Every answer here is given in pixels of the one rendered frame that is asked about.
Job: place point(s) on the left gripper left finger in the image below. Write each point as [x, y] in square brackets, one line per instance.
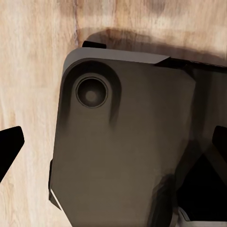
[11, 142]

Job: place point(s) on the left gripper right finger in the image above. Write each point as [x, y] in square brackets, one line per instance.
[219, 140]

